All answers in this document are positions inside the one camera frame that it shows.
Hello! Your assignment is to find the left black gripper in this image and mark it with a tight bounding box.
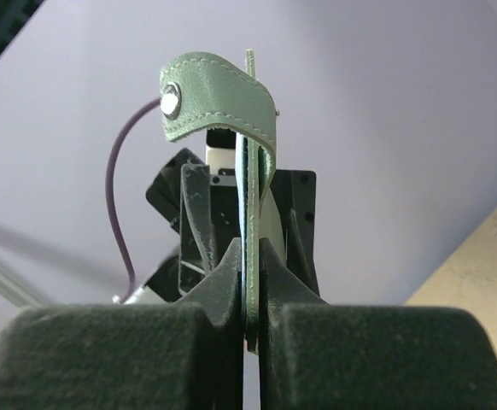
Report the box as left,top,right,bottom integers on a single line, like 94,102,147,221
145,149,320,302

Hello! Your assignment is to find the green leather card holder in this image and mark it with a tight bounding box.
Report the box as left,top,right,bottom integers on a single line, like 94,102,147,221
160,50,285,354

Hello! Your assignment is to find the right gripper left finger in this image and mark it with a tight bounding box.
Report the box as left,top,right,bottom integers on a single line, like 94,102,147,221
0,239,243,409

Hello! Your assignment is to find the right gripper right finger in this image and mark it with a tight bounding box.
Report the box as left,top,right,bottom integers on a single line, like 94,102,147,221
259,240,497,409

